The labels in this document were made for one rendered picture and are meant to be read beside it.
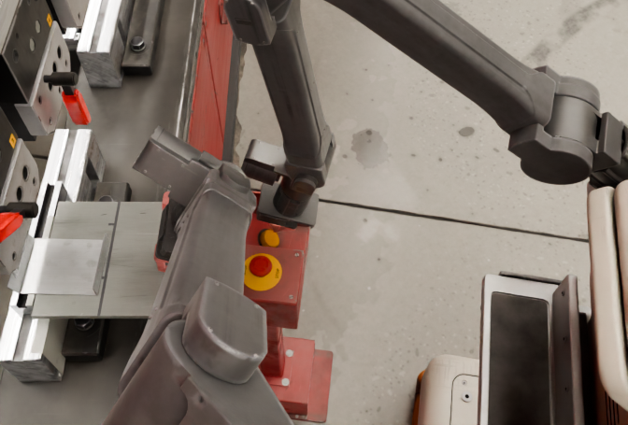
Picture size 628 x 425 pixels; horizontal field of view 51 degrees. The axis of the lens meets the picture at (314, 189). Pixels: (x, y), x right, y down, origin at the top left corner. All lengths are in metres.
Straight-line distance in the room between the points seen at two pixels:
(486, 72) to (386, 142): 1.63
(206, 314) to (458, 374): 1.37
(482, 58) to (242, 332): 0.45
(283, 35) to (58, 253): 0.47
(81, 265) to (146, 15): 0.62
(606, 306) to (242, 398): 0.38
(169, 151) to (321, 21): 2.01
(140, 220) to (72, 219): 0.10
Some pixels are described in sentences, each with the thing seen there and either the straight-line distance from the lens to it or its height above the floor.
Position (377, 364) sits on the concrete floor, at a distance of 1.94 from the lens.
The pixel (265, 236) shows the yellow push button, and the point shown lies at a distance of 1.26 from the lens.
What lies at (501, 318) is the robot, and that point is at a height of 1.04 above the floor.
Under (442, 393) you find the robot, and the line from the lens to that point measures 1.65.
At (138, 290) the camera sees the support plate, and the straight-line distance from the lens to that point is 0.94.
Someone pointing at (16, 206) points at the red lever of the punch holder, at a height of 1.22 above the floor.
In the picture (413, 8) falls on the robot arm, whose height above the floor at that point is 1.40.
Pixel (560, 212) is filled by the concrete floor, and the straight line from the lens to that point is 2.30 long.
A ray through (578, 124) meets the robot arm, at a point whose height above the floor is 1.27.
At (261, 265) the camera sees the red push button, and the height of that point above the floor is 0.81.
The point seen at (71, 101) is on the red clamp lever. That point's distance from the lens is 0.94.
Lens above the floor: 1.83
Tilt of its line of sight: 57 degrees down
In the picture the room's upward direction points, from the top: 2 degrees clockwise
